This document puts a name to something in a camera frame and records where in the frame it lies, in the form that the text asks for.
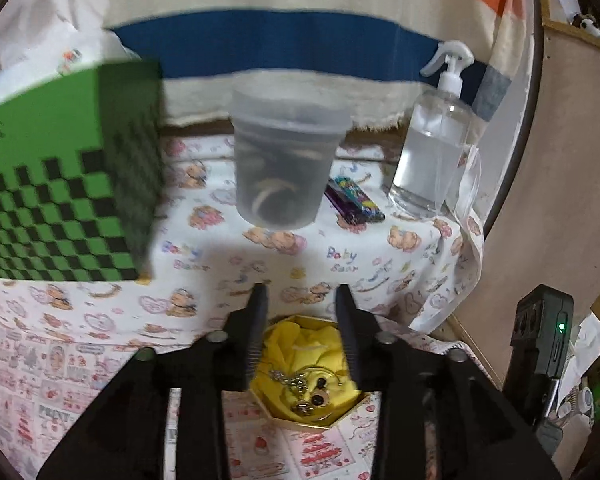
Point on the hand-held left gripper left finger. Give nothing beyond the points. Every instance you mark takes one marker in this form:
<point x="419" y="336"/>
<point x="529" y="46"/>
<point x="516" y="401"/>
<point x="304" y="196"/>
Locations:
<point x="256" y="332"/>

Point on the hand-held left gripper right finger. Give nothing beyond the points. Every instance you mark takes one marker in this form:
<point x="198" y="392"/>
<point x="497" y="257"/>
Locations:
<point x="349" y="332"/>

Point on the gold box with yellow lining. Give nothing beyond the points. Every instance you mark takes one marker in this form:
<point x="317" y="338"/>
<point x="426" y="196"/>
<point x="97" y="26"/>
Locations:
<point x="305" y="345"/>

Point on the black gold bead jewelry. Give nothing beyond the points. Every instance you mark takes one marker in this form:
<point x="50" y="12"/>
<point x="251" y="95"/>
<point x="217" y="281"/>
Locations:
<point x="314" y="399"/>

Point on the bear printed cloth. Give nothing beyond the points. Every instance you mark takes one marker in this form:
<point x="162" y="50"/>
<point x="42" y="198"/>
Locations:
<point x="380" y="270"/>

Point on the purple patterned lighter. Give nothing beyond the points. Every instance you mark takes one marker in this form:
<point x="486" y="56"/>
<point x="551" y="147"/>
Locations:
<point x="355" y="200"/>

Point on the brown cardboard board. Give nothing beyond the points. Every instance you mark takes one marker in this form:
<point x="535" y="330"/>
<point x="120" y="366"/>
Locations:
<point x="555" y="185"/>

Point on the translucent plastic cup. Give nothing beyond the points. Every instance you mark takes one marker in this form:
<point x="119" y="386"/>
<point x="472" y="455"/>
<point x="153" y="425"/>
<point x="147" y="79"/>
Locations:
<point x="285" y="160"/>

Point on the clear spray bottle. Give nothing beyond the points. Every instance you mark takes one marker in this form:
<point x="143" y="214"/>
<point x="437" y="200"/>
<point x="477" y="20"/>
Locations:
<point x="430" y="155"/>

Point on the strawberry printed cloth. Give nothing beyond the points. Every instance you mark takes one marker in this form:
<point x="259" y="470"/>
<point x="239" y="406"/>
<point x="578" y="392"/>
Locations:
<point x="55" y="385"/>

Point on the green black checkered box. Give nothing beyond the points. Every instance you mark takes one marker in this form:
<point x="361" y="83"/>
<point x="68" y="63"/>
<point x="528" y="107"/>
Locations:
<point x="65" y="185"/>

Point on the blue cream striped towel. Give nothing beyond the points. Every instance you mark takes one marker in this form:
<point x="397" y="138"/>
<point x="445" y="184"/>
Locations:
<point x="300" y="45"/>

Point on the black white dog figurine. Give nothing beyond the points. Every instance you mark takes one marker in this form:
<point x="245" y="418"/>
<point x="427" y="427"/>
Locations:
<point x="592" y="26"/>

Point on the white plastic bag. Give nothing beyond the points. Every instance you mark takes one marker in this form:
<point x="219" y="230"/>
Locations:
<point x="50" y="25"/>

